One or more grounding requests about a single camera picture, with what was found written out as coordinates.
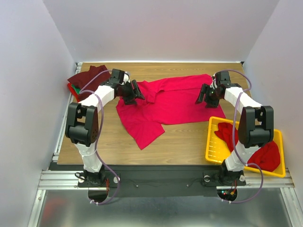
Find aluminium frame rail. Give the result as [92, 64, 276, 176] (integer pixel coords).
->
[38, 171, 294, 190]

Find red folded shirt bottom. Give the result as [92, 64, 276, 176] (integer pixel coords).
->
[67, 83, 80, 102]

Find pink magenta t shirt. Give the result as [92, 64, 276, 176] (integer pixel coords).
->
[116, 74, 225, 149]

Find green folded shirt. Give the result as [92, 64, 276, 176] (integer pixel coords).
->
[71, 84, 80, 95]

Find yellow plastic tray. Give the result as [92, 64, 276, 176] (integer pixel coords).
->
[205, 116, 285, 178]

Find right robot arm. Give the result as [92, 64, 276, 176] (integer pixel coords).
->
[196, 70, 274, 186]

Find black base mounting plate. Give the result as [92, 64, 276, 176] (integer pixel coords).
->
[75, 165, 246, 199]

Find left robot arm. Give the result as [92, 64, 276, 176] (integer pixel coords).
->
[65, 69, 144, 187]

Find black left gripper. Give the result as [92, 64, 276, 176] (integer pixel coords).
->
[120, 80, 146, 105]

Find maroon folded shirt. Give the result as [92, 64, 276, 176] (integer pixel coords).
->
[68, 65, 111, 101]

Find red shirt in tray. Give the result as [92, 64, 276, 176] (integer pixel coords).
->
[214, 122, 280, 172]

